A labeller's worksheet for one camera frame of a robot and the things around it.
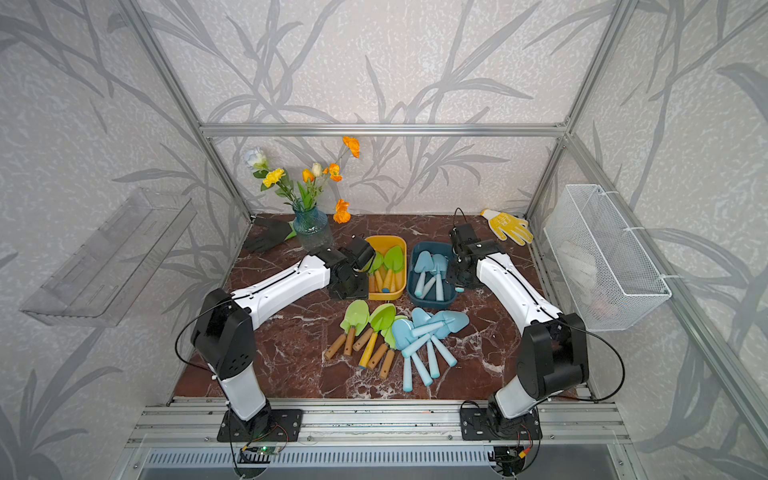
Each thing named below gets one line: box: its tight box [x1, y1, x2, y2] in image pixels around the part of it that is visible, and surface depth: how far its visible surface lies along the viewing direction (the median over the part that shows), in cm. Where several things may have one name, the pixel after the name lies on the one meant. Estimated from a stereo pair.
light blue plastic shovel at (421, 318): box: [412, 307, 458, 367], surface depth 91 cm
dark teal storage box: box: [407, 241, 457, 309], surface depth 100 cm
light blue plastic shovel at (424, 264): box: [414, 250, 434, 297], surface depth 107 cm
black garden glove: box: [243, 217, 292, 252], surface depth 117 cm
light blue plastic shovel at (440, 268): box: [432, 253, 448, 301], surface depth 104 cm
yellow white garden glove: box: [480, 209, 534, 246], surface depth 121 cm
